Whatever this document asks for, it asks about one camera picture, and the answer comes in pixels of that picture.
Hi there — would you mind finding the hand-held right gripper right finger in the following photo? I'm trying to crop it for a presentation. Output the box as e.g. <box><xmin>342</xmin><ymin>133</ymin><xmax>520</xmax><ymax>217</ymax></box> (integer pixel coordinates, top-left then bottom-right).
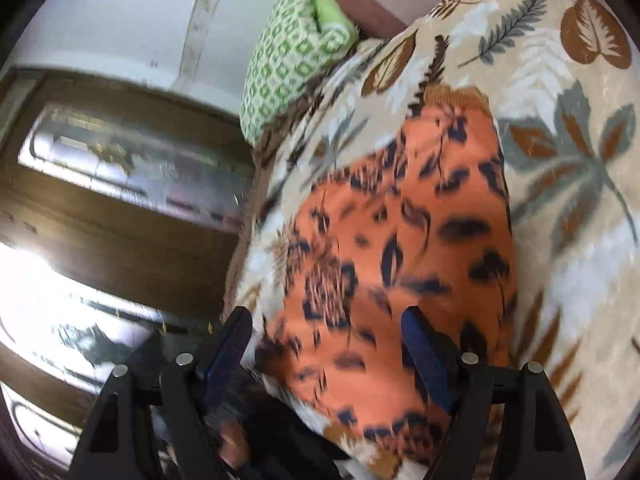
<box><xmin>401</xmin><ymin>306</ymin><xmax>587</xmax><ymax>480</ymax></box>

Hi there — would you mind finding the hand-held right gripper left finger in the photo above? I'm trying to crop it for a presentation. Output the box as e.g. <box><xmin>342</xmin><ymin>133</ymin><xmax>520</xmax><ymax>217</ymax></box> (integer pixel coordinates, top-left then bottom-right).
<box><xmin>65</xmin><ymin>306</ymin><xmax>254</xmax><ymax>480</ymax></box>

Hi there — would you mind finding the orange floral print garment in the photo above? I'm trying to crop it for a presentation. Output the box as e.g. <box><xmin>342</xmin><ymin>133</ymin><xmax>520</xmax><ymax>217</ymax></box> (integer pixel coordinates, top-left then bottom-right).
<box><xmin>255</xmin><ymin>85</ymin><xmax>519</xmax><ymax>467</ymax></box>

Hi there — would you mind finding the dark cloth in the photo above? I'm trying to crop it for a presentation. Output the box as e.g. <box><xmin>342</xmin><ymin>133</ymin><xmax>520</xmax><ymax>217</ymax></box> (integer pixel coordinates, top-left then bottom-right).
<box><xmin>220</xmin><ymin>394</ymin><xmax>353</xmax><ymax>480</ymax></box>

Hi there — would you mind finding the wooden framed glass window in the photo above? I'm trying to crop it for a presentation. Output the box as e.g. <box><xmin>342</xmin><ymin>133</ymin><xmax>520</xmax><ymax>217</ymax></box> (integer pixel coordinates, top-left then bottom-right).
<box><xmin>0</xmin><ymin>67</ymin><xmax>259</xmax><ymax>463</ymax></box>

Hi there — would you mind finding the leaf print blanket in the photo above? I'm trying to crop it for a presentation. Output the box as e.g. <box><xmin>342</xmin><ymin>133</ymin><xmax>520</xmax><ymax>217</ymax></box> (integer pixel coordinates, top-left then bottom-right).
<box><xmin>220</xmin><ymin>0</ymin><xmax>640</xmax><ymax>480</ymax></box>

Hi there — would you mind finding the green and white patterned pillow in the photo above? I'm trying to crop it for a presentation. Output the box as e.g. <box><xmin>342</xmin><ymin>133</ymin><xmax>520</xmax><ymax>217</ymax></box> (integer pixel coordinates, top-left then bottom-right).
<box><xmin>239</xmin><ymin>0</ymin><xmax>361</xmax><ymax>147</ymax></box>

